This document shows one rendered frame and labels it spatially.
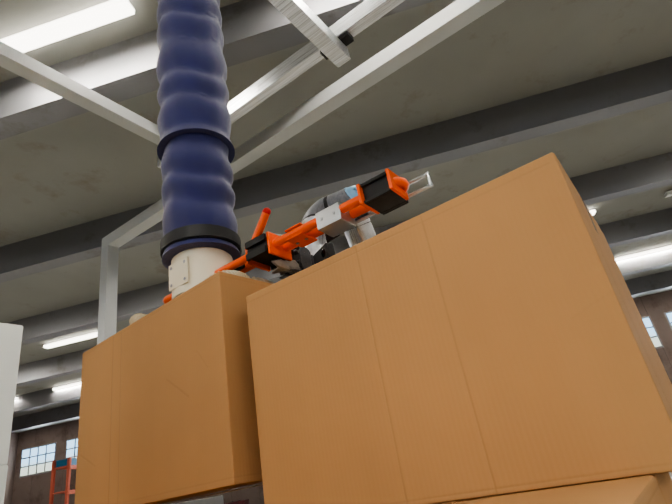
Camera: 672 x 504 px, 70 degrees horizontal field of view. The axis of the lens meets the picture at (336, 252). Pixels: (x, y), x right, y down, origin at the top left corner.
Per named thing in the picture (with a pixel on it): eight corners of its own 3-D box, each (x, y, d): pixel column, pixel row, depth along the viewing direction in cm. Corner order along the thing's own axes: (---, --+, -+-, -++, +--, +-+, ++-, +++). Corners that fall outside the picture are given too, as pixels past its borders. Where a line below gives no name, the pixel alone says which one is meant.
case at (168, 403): (72, 519, 114) (82, 353, 131) (213, 495, 143) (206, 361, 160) (234, 485, 82) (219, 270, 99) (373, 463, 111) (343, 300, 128)
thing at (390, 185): (359, 204, 104) (355, 184, 106) (377, 215, 110) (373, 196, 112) (392, 187, 100) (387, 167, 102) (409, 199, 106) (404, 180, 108)
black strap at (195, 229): (143, 259, 136) (143, 247, 138) (208, 277, 154) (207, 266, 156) (196, 227, 125) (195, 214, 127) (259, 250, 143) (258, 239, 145)
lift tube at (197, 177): (144, 264, 136) (145, 11, 179) (206, 280, 153) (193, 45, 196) (196, 233, 125) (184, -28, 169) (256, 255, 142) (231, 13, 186)
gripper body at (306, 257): (277, 278, 130) (306, 288, 139) (302, 267, 126) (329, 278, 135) (274, 253, 133) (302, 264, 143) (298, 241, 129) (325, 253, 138)
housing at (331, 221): (316, 230, 111) (313, 213, 113) (333, 238, 116) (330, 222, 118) (340, 217, 108) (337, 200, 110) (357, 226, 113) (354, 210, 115)
